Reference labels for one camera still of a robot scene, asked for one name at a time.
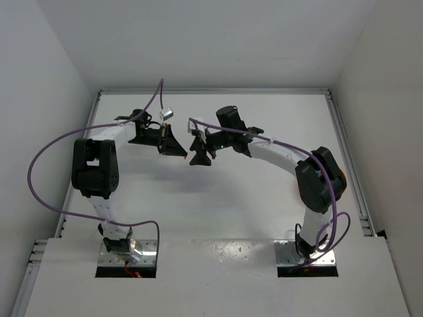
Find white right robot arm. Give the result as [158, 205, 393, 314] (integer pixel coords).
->
[188, 106, 347, 260]

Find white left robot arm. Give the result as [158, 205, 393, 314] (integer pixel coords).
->
[71, 108, 187, 263]

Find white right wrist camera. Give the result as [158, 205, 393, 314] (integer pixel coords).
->
[188, 118, 205, 136]

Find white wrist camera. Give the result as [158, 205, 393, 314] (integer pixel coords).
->
[159, 107, 174, 122]
[188, 118, 205, 136]

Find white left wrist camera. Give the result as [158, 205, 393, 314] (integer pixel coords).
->
[159, 107, 174, 122]

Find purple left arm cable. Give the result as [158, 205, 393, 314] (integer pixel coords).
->
[26, 78, 165, 262]

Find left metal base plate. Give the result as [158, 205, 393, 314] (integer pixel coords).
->
[97, 240, 157, 268]

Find metal base plate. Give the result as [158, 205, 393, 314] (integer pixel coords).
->
[274, 240, 336, 268]
[97, 240, 157, 268]

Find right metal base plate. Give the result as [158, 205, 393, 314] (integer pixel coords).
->
[274, 240, 336, 268]

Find aluminium frame rail right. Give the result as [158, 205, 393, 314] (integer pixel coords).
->
[325, 90, 377, 237]

